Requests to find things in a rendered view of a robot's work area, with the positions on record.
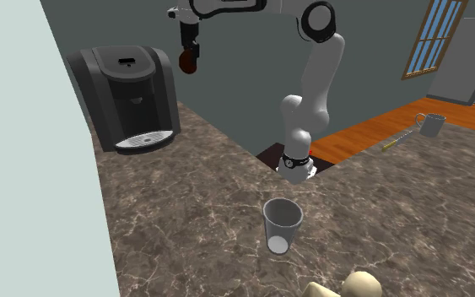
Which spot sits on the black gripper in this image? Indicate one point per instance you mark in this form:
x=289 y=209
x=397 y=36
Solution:
x=189 y=33

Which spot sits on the dark red round object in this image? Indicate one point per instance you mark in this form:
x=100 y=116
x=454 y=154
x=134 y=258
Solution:
x=187 y=61

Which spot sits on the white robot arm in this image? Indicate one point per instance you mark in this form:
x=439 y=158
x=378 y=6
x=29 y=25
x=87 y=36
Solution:
x=323 y=78

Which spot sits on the black coffee machine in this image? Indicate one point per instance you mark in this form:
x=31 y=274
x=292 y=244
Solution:
x=134 y=94

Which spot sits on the dark robot stand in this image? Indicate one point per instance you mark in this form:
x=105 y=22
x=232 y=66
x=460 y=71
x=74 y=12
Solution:
x=270 y=154

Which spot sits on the grey cup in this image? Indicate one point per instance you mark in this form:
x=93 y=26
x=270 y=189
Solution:
x=282 y=224

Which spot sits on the brown-framed window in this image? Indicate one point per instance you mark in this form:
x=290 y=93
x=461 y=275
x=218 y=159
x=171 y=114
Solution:
x=432 y=39

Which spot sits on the grey refrigerator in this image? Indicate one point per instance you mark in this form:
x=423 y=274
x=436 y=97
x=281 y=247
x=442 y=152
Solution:
x=459 y=61

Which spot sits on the beige rounded figure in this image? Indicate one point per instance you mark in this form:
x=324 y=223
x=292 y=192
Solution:
x=360 y=284

